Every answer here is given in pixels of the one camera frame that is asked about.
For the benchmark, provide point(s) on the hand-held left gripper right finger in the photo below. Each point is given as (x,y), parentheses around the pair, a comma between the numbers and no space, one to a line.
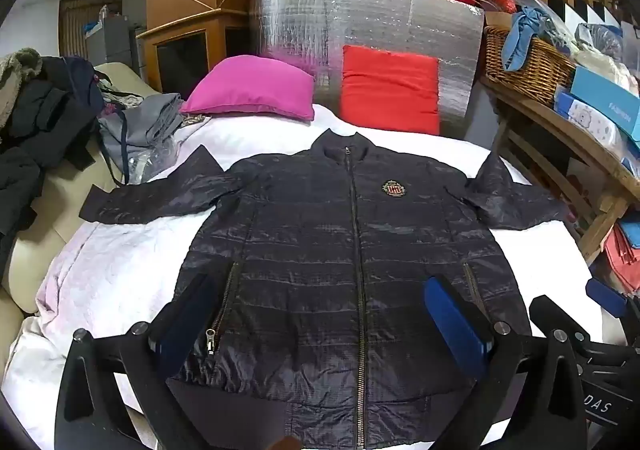
(452,320)

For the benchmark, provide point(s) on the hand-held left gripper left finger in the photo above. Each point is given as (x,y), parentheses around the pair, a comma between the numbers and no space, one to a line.
(186,317)

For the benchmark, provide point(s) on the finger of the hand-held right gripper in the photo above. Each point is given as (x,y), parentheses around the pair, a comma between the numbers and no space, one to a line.
(605,296)
(552,315)

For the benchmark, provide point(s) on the dark navy puffer jacket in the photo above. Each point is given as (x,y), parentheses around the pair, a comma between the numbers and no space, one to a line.
(325,240)

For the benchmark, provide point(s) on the pile of dark clothes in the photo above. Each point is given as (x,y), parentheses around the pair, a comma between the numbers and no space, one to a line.
(40,130)

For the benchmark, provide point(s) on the pink folded cloths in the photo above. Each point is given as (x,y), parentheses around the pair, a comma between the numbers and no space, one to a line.
(625,255)

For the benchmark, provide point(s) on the white bed sheet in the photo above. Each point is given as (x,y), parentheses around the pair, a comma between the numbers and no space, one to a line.
(115,270)

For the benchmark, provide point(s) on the wooden side table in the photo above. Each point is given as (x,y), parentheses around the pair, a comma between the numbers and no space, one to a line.
(575,155)

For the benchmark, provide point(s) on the clear plastic bag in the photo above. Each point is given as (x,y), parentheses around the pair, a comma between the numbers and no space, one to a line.
(150,157)

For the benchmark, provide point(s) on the beige sofa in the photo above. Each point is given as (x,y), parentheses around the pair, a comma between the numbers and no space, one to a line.
(35,250)

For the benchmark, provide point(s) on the white printed box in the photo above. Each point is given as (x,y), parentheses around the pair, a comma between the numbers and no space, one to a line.
(590,122)

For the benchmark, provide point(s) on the blue cardboard box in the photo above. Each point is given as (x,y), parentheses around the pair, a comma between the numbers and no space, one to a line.
(607,100)

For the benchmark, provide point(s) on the grey garment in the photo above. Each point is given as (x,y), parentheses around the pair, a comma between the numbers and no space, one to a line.
(145,122)

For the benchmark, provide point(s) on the red pillow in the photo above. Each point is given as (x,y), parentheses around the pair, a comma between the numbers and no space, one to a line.
(390,90)

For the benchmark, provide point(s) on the pink pillow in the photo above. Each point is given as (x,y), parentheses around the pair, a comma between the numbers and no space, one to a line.
(250,87)

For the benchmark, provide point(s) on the wicker basket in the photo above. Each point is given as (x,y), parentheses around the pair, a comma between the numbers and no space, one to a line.
(530,62)

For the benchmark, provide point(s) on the blue cloth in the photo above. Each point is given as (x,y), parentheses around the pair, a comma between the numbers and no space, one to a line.
(525,35)

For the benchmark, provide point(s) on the grey storage boxes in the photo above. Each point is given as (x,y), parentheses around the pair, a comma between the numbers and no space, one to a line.
(110,37)

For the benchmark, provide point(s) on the fur-trimmed coat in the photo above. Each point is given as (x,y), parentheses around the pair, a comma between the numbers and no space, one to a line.
(17,75)

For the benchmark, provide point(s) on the silver foil insulation mat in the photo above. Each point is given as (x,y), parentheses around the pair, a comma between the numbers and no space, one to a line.
(370,20)

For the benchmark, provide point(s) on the wooden cabinet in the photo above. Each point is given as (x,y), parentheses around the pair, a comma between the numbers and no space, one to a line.
(190,5)

